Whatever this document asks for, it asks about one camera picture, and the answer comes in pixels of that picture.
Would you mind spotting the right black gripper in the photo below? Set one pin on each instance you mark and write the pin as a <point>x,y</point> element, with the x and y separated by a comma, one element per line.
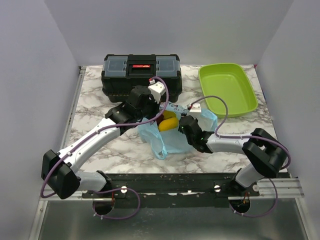
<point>193,118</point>

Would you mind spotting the blue plastic bag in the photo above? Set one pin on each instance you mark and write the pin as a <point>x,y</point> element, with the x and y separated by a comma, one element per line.
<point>172,141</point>

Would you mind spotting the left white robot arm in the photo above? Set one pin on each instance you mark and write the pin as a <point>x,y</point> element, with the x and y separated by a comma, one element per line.
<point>60,169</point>

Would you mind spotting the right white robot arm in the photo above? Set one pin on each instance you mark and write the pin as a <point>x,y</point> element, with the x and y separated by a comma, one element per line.
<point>265,153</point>

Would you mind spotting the yellow fake lemon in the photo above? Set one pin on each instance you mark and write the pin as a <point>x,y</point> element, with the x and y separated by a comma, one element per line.
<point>168,124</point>

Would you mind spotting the green plastic tray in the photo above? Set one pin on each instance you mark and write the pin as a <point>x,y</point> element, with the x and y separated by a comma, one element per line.
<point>229,82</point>

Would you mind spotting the black plastic toolbox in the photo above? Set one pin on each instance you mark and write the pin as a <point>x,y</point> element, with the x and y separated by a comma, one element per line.
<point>121,73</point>

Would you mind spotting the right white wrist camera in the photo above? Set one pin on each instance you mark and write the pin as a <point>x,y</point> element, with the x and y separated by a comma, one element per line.
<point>194,110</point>

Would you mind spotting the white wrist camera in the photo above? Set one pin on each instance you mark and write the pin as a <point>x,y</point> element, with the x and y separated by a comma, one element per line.
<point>194,110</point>
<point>157,89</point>

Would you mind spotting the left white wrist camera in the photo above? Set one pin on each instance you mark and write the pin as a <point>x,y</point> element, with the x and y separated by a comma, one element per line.
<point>157,89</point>

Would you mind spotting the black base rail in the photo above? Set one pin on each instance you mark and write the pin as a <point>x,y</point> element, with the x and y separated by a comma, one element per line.
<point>171,190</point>

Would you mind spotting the aluminium frame rail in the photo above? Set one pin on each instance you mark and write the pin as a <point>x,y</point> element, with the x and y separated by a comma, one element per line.
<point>73,219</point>

